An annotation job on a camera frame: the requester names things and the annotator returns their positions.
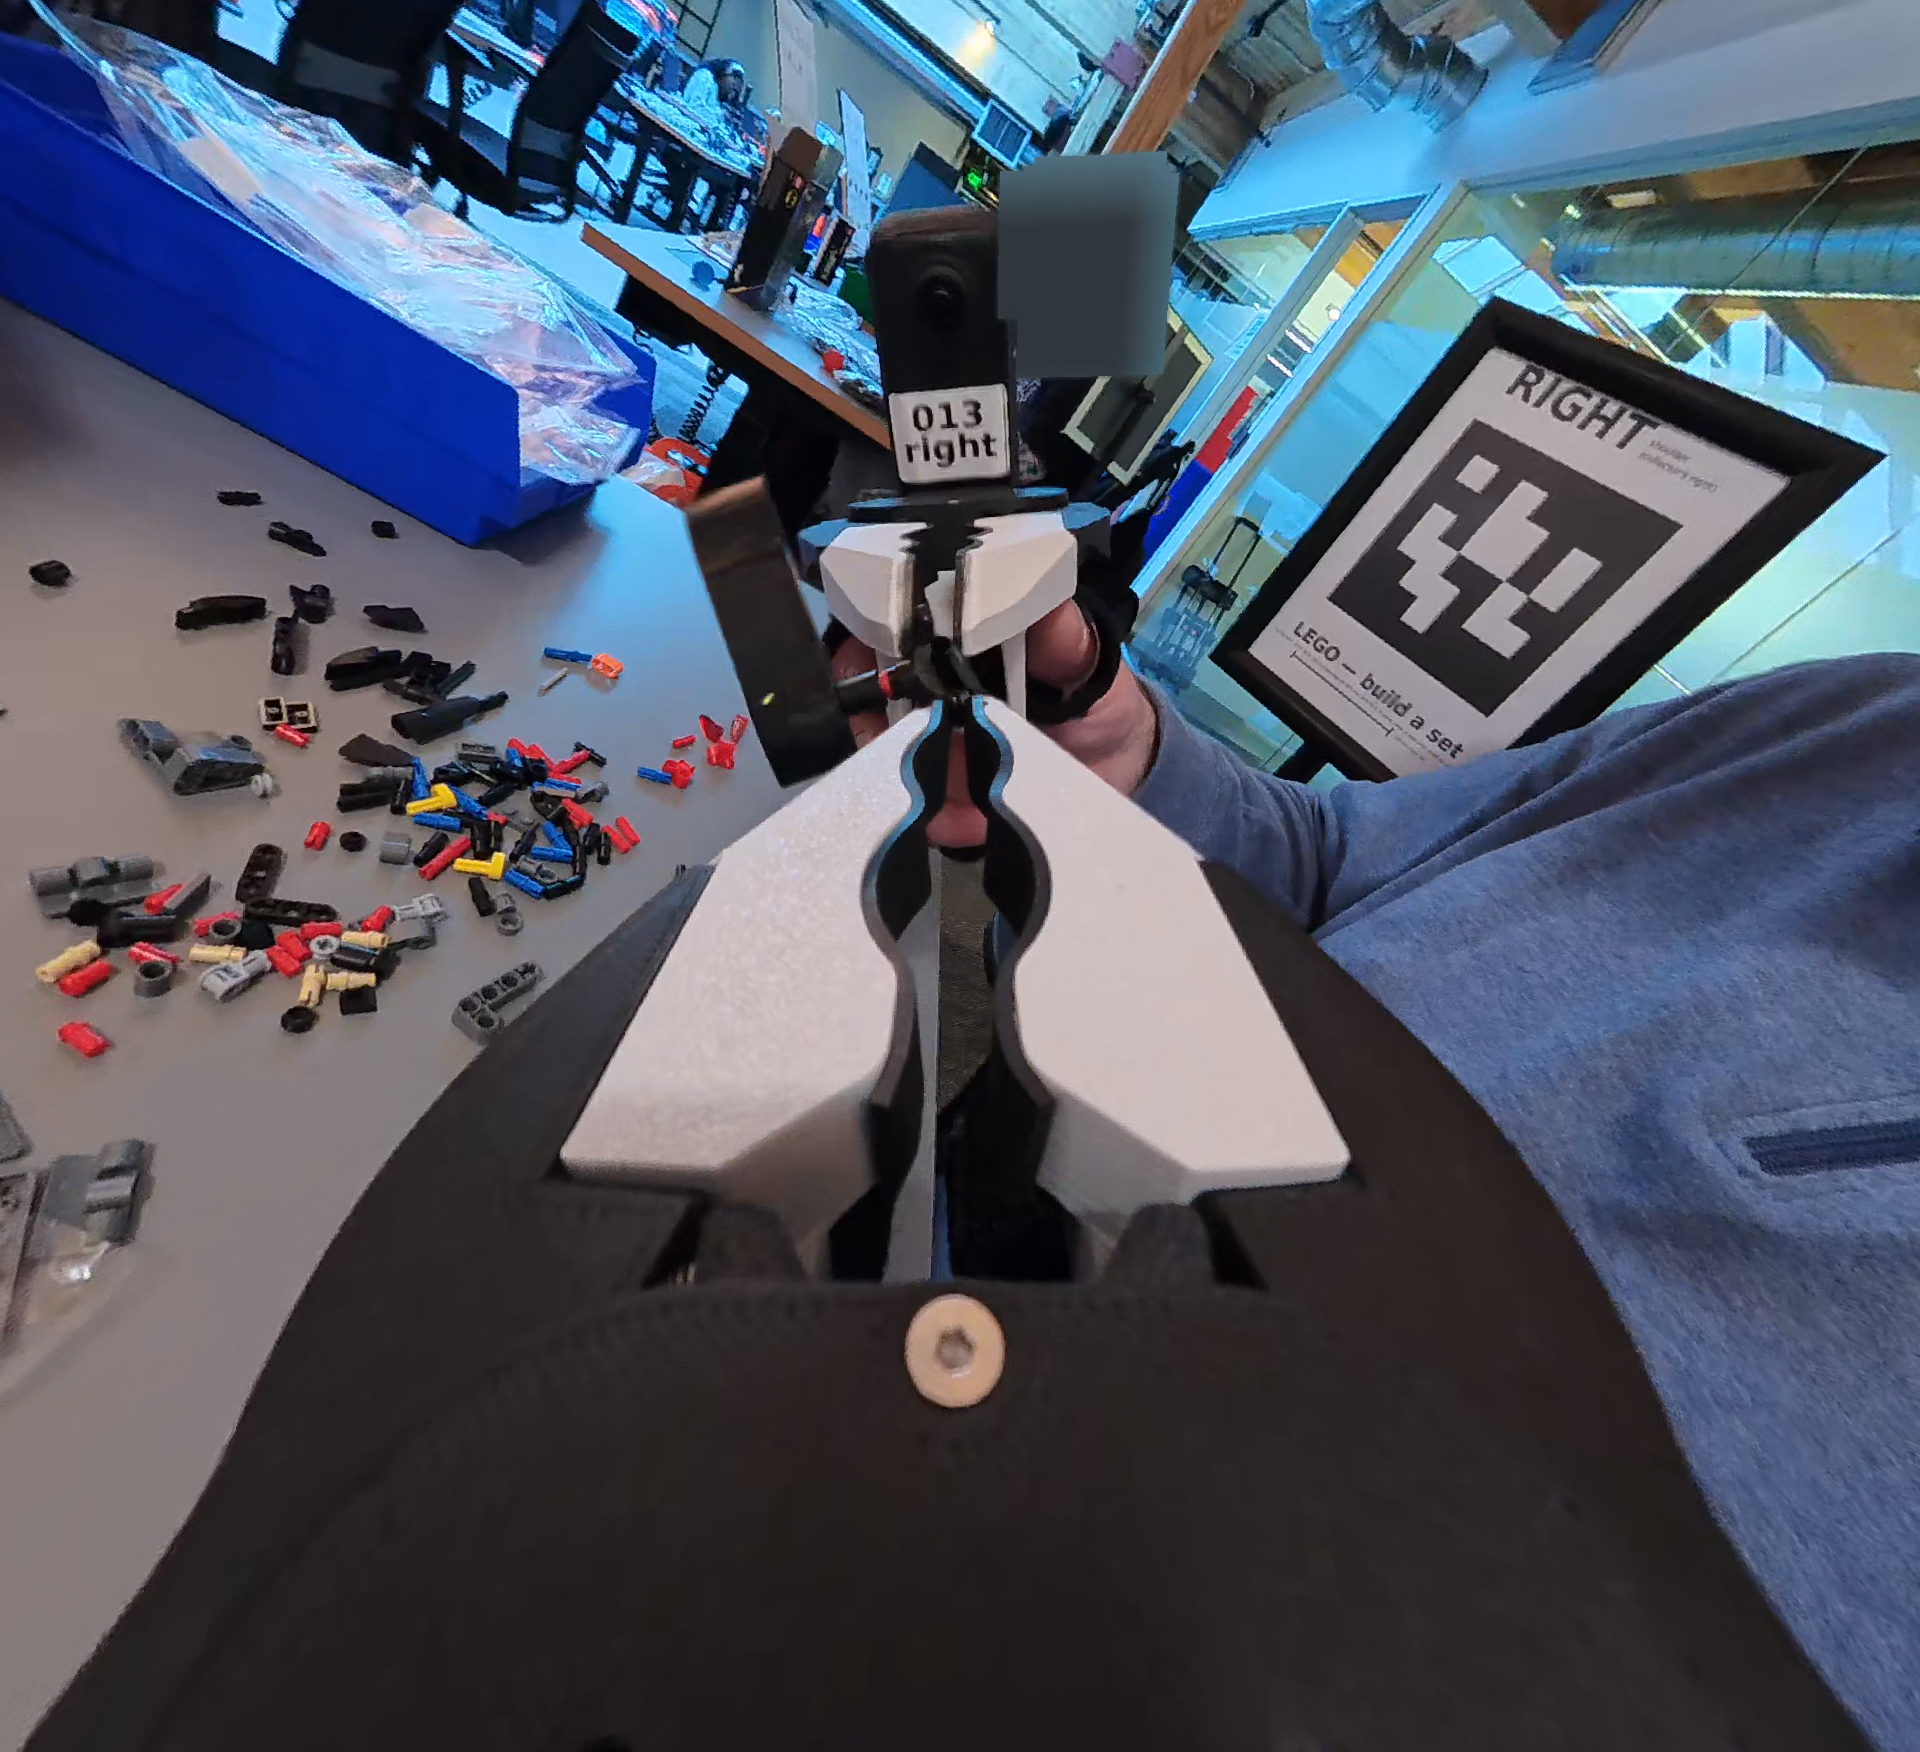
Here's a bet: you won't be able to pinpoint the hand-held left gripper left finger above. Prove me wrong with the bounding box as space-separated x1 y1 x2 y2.
558 699 965 1280

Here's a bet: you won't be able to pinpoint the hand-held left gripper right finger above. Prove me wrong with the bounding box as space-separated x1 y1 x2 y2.
969 699 1356 1280

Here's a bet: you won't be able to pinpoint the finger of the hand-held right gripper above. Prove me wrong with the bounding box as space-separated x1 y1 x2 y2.
819 523 924 652
954 523 1081 655

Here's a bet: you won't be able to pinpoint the black curved lego panel assembly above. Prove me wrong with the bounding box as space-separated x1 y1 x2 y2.
689 480 985 788

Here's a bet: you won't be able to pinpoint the pile of coloured lego pins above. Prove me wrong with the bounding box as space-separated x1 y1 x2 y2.
30 714 647 1056

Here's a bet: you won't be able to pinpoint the person's right forearm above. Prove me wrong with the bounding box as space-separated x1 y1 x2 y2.
1132 650 1920 951

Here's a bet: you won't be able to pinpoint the cluster of red lego pieces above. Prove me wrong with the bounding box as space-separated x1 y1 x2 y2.
638 712 753 795

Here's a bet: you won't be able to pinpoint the dark grey lego block assembly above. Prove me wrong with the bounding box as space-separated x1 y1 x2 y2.
118 714 283 796

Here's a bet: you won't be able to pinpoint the person's right hand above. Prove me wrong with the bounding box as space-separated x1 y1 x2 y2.
1033 600 1171 800

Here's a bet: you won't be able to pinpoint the black box with display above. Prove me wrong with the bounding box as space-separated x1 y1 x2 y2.
727 126 845 316

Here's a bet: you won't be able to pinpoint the orange object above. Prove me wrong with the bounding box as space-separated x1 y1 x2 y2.
617 432 711 505

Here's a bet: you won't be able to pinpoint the wooden office table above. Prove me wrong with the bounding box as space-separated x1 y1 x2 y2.
584 213 901 494

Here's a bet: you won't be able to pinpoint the framed marker sign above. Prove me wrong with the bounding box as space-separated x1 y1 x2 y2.
1209 297 1889 788

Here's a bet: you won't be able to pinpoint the clear plastic bags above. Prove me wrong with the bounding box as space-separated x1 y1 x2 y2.
0 0 650 483

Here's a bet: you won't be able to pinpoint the blue plastic bin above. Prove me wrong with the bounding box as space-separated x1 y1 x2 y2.
0 34 658 548

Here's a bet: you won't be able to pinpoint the pile of dark grey connectors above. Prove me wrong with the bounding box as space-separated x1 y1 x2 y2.
0 849 164 1349

